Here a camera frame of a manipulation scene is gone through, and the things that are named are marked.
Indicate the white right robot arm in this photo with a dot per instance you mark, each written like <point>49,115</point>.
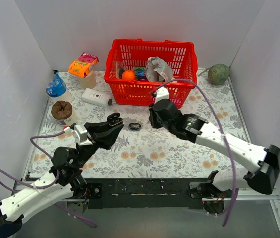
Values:
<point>260,165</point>

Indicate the orange pink snack box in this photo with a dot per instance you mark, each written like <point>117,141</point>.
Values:
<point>83,65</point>

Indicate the brown lid white jar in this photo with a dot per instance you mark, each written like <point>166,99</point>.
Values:
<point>63,112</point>

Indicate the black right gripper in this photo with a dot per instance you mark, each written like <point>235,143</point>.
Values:
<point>155,117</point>

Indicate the blue lid plastic bottle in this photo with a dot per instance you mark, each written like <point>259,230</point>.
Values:
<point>57,90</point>

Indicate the green round melon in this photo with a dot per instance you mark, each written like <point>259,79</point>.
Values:
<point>218,74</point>

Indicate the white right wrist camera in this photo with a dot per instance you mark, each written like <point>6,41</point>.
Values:
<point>159,94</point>

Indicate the white lying bottle black cap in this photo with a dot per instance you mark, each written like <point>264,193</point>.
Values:
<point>97,98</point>

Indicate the pink package in basket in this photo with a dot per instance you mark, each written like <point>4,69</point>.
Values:
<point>177,101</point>

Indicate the glossy black gold-trim case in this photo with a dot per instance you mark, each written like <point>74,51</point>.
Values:
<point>114,119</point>

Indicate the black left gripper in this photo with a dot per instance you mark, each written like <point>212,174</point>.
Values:
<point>95,134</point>

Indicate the red plastic shopping basket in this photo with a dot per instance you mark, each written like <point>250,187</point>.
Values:
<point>133,53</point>

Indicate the taped black charging case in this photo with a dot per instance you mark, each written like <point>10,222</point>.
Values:
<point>135,126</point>

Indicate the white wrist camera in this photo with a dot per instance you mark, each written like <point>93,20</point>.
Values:
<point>159,94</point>
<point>79,133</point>

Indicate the floral table mat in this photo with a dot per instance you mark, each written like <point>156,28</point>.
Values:
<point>151,153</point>

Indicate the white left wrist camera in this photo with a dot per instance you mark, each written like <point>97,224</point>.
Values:
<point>79,133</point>

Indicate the clear plastic jar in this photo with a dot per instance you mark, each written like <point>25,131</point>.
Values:
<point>89,81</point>

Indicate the orange fruit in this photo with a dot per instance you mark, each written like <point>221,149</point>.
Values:
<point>128,75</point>

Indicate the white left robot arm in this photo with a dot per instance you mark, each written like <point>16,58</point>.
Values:
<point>63,180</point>

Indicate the grey crumpled paper bag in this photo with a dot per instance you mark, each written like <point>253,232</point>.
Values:
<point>157,70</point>

